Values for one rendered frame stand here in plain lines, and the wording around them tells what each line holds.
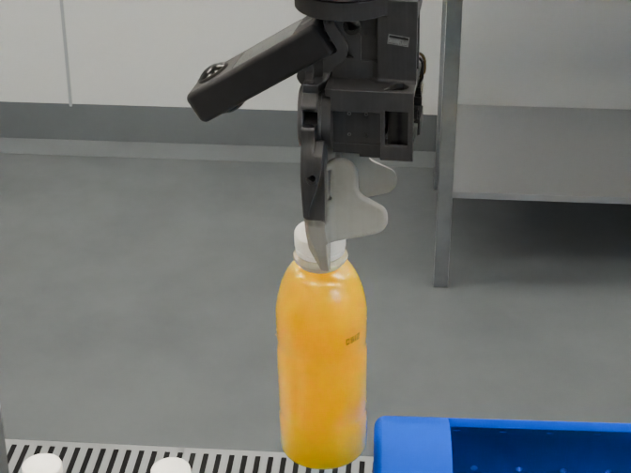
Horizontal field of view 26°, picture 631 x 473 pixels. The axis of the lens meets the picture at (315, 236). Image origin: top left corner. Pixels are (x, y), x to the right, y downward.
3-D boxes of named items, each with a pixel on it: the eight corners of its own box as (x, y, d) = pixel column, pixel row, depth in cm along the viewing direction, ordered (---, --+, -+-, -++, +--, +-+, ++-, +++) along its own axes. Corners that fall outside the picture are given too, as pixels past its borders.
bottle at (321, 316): (263, 442, 113) (254, 250, 104) (325, 406, 117) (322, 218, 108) (321, 482, 109) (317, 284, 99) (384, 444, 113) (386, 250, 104)
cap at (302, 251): (284, 251, 104) (283, 231, 103) (321, 234, 106) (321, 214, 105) (318, 271, 101) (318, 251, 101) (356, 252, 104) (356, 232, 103)
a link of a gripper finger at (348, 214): (384, 288, 98) (387, 165, 95) (302, 282, 99) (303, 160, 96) (389, 273, 101) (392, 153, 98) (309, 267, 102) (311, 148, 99)
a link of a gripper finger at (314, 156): (321, 227, 96) (323, 105, 93) (300, 226, 96) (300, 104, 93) (331, 206, 100) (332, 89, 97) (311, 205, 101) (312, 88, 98)
